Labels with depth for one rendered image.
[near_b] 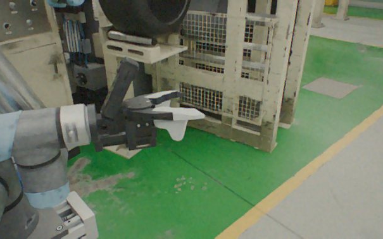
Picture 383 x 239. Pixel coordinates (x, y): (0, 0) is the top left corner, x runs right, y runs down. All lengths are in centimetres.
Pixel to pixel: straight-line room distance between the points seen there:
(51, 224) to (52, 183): 28
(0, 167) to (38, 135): 22
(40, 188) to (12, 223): 24
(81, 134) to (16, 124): 10
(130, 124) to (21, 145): 18
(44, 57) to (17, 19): 25
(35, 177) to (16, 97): 17
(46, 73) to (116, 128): 154
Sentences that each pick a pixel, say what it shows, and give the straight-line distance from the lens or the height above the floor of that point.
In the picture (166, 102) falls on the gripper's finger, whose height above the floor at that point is 104.
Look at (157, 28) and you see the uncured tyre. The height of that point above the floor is 97.
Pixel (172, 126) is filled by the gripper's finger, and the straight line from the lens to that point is 54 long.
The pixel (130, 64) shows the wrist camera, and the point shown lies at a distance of 55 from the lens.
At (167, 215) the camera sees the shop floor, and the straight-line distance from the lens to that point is 184.
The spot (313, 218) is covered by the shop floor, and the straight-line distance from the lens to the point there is 195.
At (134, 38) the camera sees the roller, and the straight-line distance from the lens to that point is 180.
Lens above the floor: 131
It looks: 28 degrees down
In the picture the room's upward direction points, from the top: straight up
